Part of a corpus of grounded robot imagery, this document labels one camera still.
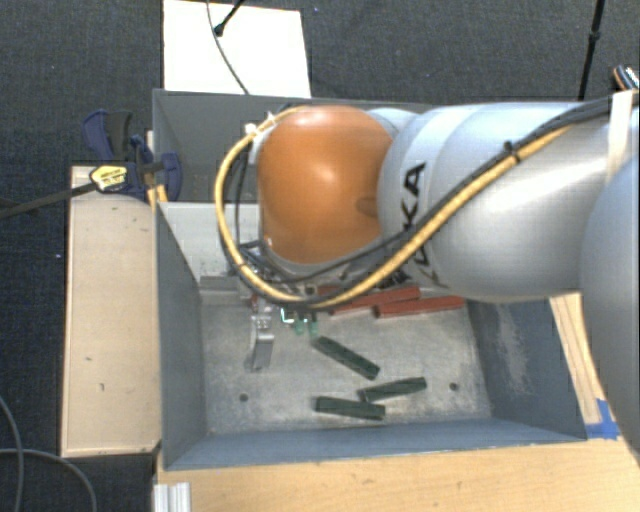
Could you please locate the red-brown flat block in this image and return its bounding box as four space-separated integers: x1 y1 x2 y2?
328 285 422 317
371 294 466 320

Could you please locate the pale wood flat board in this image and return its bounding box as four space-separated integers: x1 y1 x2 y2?
60 164 163 458

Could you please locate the grey metal bin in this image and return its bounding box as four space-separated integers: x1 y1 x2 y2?
151 88 589 472

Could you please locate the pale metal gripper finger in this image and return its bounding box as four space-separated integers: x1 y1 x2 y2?
243 319 258 373
252 313 278 373

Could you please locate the dark green flat block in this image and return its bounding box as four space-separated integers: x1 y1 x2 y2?
356 376 429 404
310 335 382 382
314 395 388 422

